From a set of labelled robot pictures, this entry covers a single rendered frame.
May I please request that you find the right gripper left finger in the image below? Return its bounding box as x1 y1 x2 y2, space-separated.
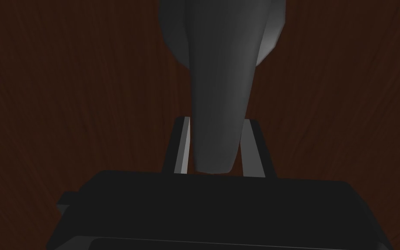
161 116 191 175

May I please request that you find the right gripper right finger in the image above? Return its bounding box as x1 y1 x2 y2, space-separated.
240 119 278 179

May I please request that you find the grey door handle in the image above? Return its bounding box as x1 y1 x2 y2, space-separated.
158 0 286 174

